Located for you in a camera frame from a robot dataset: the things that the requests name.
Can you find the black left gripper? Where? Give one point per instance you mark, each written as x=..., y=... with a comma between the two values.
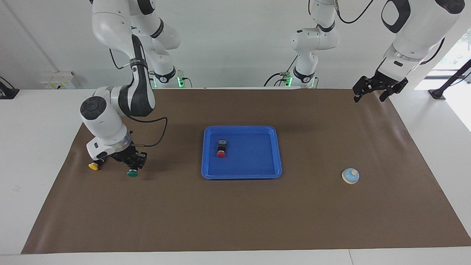
x=379, y=83

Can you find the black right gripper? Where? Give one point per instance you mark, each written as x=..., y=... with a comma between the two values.
x=132, y=156

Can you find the green push button switch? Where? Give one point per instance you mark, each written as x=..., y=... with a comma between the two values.
x=132, y=174

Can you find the yellow push button switch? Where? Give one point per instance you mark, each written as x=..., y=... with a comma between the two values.
x=93, y=166

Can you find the light blue desk bell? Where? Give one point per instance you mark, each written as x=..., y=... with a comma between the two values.
x=350, y=176

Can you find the red push button switch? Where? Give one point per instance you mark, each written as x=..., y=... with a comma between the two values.
x=220, y=154

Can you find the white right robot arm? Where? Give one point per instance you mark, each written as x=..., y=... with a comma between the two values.
x=106, y=125

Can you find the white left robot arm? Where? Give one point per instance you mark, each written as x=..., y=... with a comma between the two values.
x=415, y=29

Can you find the blue plastic tray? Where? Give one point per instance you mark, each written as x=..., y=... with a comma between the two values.
x=250, y=162

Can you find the black tripod stand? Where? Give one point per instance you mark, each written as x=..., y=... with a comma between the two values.
x=436, y=94

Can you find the brown paper mat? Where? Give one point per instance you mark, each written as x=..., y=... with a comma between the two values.
x=239, y=213

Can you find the white power strip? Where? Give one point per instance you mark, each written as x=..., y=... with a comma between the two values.
x=55, y=81

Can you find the black stand foot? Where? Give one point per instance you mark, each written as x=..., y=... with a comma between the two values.
x=7, y=92

